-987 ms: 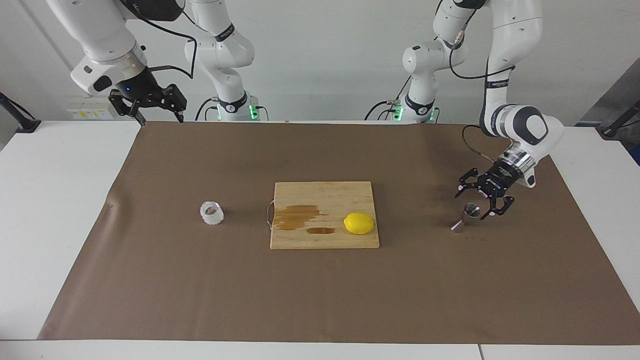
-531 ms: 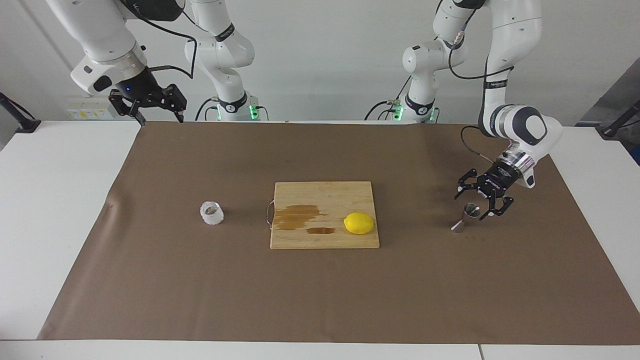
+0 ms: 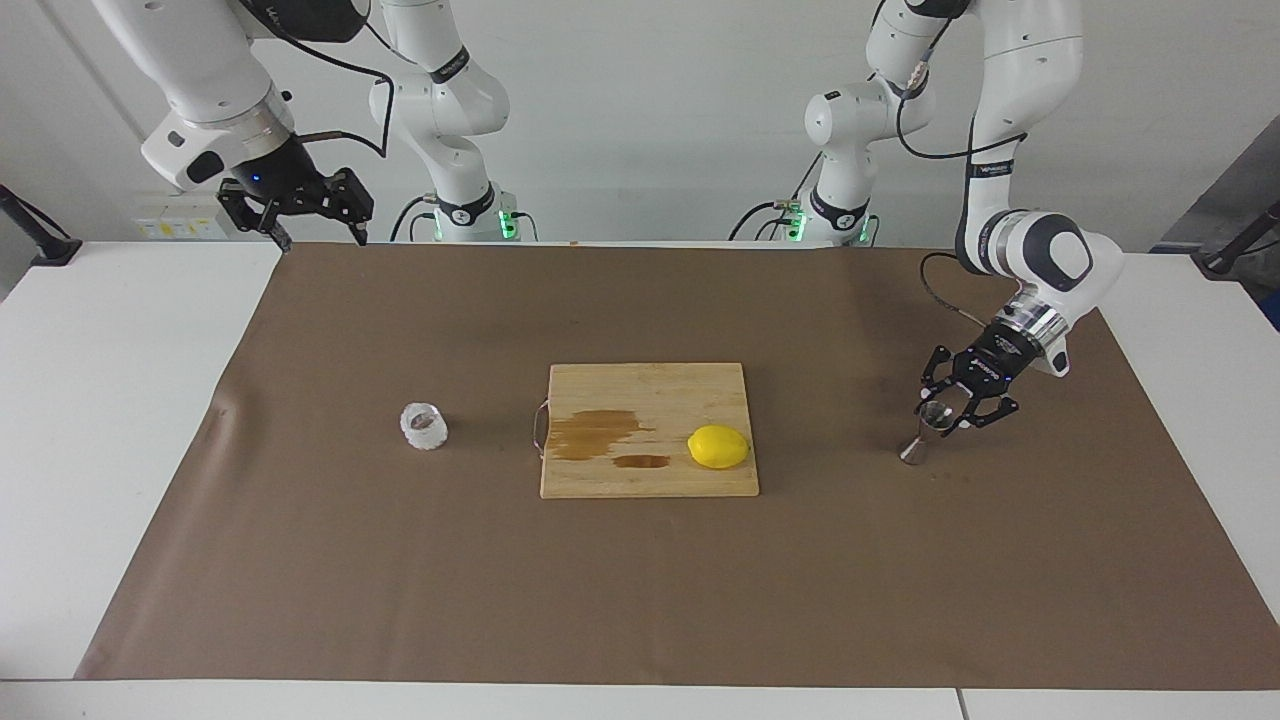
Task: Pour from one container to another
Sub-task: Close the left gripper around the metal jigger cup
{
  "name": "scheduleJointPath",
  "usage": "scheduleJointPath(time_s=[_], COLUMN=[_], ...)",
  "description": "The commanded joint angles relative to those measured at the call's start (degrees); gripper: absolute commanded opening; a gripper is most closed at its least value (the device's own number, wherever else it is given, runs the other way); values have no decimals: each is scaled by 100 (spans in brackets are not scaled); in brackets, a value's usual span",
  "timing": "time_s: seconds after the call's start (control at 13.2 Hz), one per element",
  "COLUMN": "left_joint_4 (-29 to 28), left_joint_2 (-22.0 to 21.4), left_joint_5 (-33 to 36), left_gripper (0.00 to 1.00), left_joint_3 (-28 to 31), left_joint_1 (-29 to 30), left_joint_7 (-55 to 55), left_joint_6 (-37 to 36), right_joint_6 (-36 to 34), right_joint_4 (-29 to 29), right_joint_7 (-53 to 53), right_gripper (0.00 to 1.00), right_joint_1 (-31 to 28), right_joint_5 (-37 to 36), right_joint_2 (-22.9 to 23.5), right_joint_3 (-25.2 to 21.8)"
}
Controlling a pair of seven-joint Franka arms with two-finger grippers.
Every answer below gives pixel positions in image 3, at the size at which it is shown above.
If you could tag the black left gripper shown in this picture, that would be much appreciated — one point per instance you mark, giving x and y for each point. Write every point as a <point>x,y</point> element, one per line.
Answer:
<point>990,365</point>

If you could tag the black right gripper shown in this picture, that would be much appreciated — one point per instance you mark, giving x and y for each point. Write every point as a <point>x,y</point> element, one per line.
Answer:
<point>285,185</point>

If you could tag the steel double jigger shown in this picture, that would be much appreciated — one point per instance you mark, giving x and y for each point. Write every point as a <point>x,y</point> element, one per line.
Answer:
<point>915,450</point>

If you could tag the small clear glass cup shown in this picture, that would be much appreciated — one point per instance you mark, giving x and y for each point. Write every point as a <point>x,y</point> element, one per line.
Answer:
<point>423,427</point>

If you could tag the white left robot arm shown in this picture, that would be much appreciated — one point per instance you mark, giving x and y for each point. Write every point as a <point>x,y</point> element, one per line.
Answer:
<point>1030,100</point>

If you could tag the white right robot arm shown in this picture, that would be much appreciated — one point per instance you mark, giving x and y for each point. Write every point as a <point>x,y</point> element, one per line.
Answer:
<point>200,70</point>

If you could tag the yellow lemon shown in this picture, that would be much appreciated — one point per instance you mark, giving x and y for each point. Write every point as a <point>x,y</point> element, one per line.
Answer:
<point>718,447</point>

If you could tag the black clamp stand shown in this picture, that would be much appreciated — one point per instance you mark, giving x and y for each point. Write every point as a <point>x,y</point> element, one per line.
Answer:
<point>50,248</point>
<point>1225,260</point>

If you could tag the wooden cutting board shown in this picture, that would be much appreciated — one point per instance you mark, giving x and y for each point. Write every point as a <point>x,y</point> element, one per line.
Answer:
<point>650,480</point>

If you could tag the brown paper table mat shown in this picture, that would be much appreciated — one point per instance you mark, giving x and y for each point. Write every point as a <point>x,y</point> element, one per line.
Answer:
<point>400,580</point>

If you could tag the white wall socket box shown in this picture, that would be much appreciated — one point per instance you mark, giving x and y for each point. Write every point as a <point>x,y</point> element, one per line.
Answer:
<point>180,220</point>

